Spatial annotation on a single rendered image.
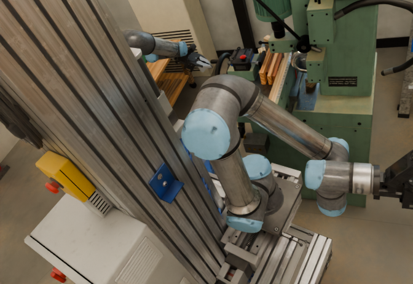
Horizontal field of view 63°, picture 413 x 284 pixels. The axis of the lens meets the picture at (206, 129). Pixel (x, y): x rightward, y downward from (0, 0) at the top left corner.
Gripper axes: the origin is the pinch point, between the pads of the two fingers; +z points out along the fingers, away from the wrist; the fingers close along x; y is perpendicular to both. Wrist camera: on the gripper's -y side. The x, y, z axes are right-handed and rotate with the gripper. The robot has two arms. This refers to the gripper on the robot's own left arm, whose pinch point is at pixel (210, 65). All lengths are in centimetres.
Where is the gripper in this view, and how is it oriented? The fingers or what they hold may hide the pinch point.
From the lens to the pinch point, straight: 187.1
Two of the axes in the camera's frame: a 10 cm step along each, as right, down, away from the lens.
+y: -2.1, 5.4, 8.1
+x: -3.5, 7.4, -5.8
